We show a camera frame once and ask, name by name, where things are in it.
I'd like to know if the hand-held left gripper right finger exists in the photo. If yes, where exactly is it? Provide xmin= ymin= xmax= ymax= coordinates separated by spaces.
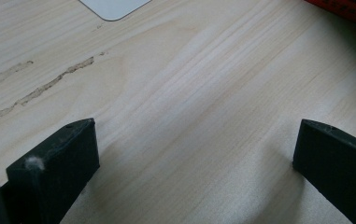
xmin=292 ymin=119 xmax=356 ymax=224

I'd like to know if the red picture book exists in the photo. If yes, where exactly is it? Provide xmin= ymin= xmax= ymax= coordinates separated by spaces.
xmin=304 ymin=0 xmax=356 ymax=32

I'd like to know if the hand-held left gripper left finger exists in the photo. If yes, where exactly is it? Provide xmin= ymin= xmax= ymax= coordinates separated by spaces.
xmin=0 ymin=117 xmax=101 ymax=224

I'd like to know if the clear acrylic book rack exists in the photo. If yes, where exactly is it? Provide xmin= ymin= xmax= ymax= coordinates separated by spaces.
xmin=78 ymin=0 xmax=152 ymax=22

